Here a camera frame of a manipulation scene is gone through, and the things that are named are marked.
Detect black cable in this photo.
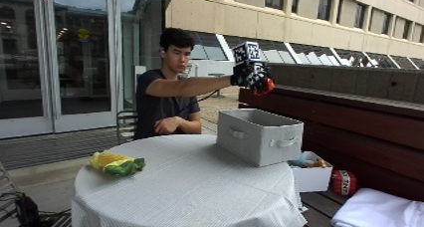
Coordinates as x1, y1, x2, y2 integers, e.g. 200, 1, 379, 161
177, 89, 222, 117

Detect white tablecloth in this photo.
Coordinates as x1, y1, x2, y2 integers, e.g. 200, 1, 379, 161
71, 133, 309, 227

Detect the person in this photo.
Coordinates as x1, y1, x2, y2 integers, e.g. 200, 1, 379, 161
134, 27, 275, 141

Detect white marker cube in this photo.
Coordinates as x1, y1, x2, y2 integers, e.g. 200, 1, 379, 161
231, 41, 262, 66

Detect black bundle of cables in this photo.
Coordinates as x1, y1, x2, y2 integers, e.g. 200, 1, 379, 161
0, 190, 72, 227

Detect red striped plush toy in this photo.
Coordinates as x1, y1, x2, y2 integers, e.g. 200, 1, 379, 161
330, 168, 358, 197

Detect yellow green corn plush toy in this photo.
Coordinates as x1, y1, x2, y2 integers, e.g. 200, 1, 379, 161
89, 150, 148, 177

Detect dark metal chair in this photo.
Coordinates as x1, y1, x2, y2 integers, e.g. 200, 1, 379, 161
116, 110, 140, 144

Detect dark wooden bench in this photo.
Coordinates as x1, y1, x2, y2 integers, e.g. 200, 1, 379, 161
237, 85, 424, 227

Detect grey fabric storage bin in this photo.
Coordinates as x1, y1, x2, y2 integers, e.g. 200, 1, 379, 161
214, 108, 305, 168

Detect white box of toys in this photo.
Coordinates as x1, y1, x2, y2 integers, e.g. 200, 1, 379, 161
287, 150, 334, 193

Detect glass door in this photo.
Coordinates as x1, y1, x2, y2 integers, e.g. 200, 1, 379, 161
0, 0, 170, 139

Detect white folded cloth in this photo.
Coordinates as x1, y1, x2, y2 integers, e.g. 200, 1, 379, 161
330, 187, 424, 227

